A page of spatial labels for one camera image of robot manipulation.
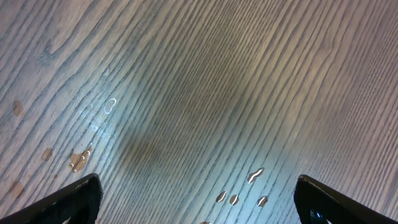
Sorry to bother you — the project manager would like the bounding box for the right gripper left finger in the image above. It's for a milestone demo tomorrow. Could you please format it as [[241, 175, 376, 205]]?
[[1, 173, 103, 223]]

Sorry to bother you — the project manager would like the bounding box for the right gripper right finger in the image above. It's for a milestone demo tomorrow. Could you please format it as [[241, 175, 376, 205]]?
[[294, 174, 397, 224]]

